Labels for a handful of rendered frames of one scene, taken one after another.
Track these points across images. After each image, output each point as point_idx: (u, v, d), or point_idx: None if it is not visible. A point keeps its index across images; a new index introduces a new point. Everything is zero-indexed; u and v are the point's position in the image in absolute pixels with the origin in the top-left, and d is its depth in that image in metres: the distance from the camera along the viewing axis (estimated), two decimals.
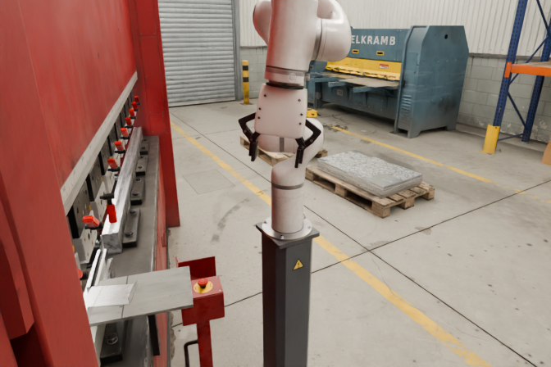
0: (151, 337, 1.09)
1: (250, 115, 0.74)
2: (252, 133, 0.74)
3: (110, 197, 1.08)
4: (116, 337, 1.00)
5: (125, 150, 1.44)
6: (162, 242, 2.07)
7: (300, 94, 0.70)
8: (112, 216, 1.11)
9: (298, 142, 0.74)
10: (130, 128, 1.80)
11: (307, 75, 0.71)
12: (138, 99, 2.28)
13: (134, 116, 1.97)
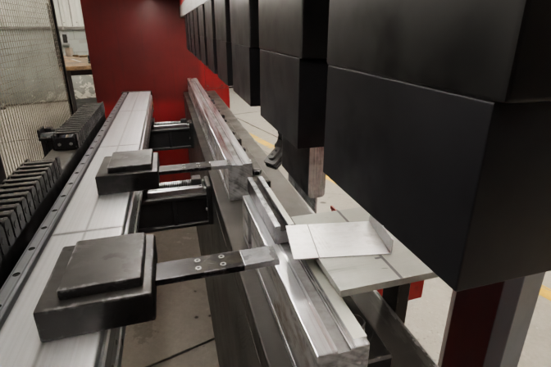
0: None
1: None
2: None
3: None
4: (364, 321, 0.48)
5: None
6: None
7: None
8: None
9: None
10: None
11: None
12: None
13: None
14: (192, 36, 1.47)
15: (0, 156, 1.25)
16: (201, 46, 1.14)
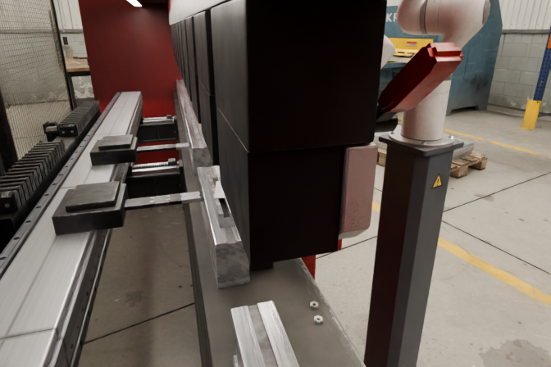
0: None
1: None
2: None
3: None
4: None
5: None
6: None
7: None
8: None
9: None
10: None
11: None
12: None
13: None
14: (174, 44, 1.74)
15: (13, 144, 1.52)
16: (177, 55, 1.41)
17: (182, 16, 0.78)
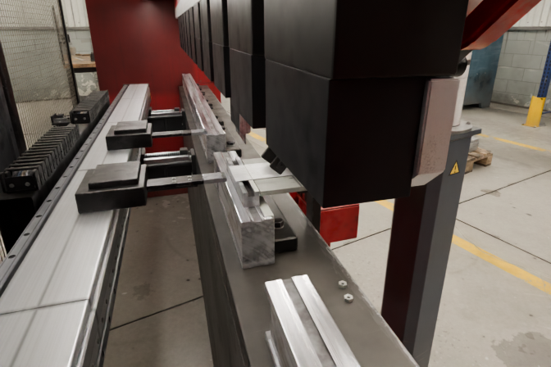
0: None
1: None
2: None
3: None
4: (283, 219, 0.74)
5: None
6: None
7: None
8: None
9: None
10: None
11: None
12: None
13: None
14: (183, 35, 1.73)
15: (22, 134, 1.50)
16: (188, 43, 1.39)
17: None
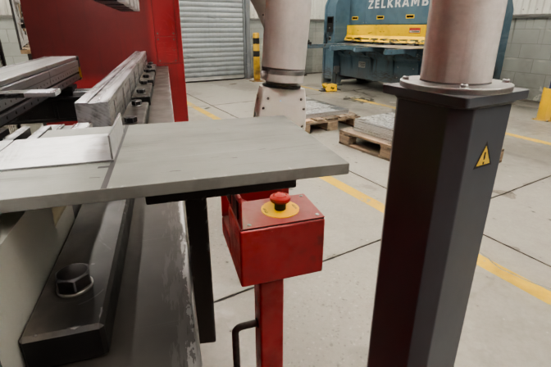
0: (193, 287, 0.38)
1: None
2: None
3: None
4: (86, 273, 0.29)
5: None
6: None
7: None
8: None
9: None
10: None
11: (262, 71, 0.70)
12: None
13: None
14: None
15: None
16: None
17: None
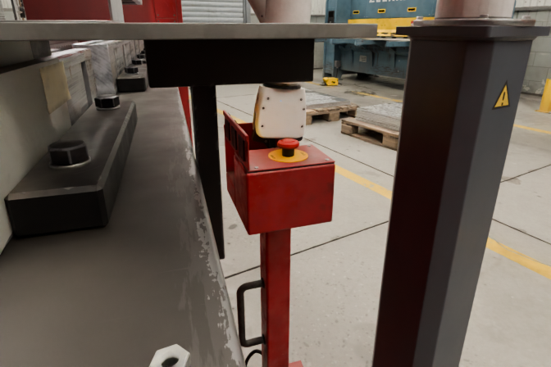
0: None
1: None
2: None
3: None
4: (83, 144, 0.26)
5: None
6: None
7: None
8: None
9: None
10: None
11: None
12: None
13: None
14: None
15: None
16: None
17: None
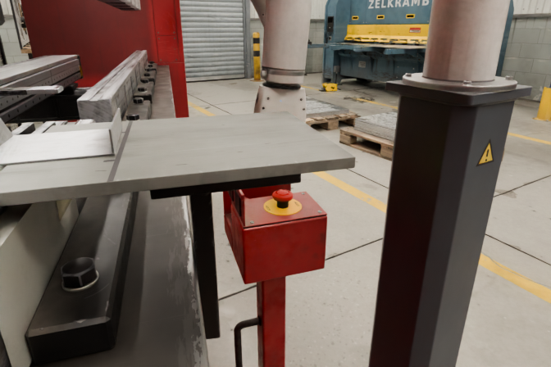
0: (198, 283, 0.38)
1: None
2: None
3: None
4: (92, 266, 0.29)
5: None
6: None
7: None
8: None
9: None
10: None
11: (262, 71, 0.70)
12: None
13: None
14: None
15: None
16: None
17: None
